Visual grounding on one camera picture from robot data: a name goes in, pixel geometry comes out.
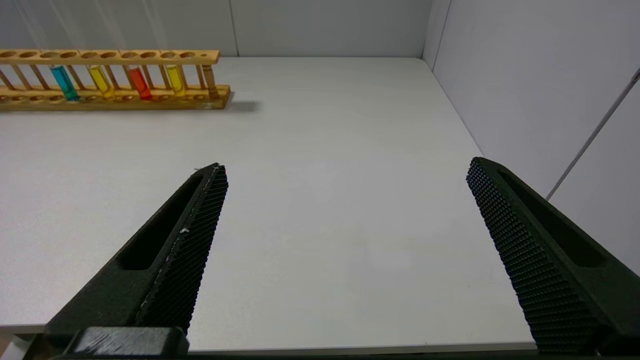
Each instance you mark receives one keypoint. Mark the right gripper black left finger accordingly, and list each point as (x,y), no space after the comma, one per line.
(165,260)

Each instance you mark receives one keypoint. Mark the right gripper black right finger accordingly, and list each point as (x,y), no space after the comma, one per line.
(550,260)

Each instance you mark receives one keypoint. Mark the wooden test tube rack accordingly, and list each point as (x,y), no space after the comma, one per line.
(125,104)

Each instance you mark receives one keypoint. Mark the red pigment glass test tube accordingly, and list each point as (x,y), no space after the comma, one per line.
(139,83)

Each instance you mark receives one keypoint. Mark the yellow pigment glass test tube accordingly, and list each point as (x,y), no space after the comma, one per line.
(175,80)
(101,81)

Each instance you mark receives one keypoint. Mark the blue pigment glass test tube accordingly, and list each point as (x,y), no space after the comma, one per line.
(64,82)

